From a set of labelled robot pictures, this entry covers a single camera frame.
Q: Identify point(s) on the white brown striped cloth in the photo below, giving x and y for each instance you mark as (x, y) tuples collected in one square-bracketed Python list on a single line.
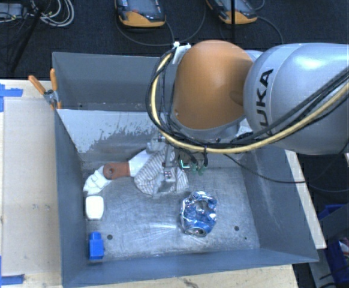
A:
[(147, 175)]

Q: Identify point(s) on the blue plastic block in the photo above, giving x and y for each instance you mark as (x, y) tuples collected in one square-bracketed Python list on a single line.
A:
[(96, 246)]

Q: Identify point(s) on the white rounded block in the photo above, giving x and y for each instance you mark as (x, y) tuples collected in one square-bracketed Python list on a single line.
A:
[(94, 207)]

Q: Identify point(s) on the pale wood board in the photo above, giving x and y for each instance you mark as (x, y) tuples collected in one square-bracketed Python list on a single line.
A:
[(27, 190)]

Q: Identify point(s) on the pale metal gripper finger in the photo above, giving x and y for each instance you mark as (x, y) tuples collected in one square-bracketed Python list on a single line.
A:
[(168, 181)]

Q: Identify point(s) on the grey metal bin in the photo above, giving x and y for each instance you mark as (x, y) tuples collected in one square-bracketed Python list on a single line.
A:
[(144, 220)]

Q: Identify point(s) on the crushed blue metal can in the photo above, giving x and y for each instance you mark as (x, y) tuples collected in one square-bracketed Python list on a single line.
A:
[(198, 213)]

